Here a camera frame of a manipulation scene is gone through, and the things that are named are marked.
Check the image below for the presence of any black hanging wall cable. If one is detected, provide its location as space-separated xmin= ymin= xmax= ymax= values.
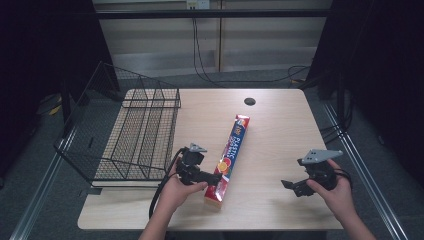
xmin=191 ymin=17 xmax=312 ymax=86

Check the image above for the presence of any metal floor rail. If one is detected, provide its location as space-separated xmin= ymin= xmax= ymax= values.
xmin=9 ymin=128 xmax=78 ymax=240
xmin=322 ymin=102 xmax=410 ymax=240

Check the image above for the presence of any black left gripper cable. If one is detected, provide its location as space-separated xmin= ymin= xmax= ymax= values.
xmin=148 ymin=146 xmax=186 ymax=220

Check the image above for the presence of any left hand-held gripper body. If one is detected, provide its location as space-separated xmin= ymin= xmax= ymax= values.
xmin=175 ymin=142 xmax=208 ymax=186

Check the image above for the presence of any person's left hand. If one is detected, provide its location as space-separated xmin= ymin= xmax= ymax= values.
xmin=158 ymin=165 xmax=209 ymax=214

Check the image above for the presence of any dark horizontal frame bar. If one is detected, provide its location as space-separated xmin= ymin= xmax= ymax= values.
xmin=94 ymin=8 xmax=334 ymax=20

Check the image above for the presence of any white wall power outlet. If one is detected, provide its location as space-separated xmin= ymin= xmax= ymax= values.
xmin=186 ymin=0 xmax=211 ymax=10

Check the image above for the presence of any black wire basket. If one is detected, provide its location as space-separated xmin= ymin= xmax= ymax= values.
xmin=52 ymin=61 xmax=183 ymax=188

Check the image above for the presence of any bundle of black floor cables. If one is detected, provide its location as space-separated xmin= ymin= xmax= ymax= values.
xmin=319 ymin=96 xmax=354 ymax=146

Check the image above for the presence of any long plastic wrap box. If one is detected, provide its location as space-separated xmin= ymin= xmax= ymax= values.
xmin=203 ymin=113 xmax=251 ymax=210

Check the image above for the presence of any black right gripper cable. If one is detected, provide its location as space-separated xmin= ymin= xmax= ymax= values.
xmin=333 ymin=167 xmax=353 ymax=190

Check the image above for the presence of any person's right hand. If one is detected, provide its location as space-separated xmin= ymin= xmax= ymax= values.
xmin=305 ymin=158 xmax=355 ymax=223

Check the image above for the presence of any dark curtain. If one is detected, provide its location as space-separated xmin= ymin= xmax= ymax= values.
xmin=0 ymin=0 xmax=120 ymax=179
xmin=301 ymin=0 xmax=424 ymax=189

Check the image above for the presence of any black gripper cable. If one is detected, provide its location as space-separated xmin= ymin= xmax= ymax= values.
xmin=333 ymin=167 xmax=353 ymax=190
xmin=148 ymin=146 xmax=186 ymax=220

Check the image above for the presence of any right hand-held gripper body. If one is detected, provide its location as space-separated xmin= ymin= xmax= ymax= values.
xmin=297 ymin=148 xmax=344 ymax=192

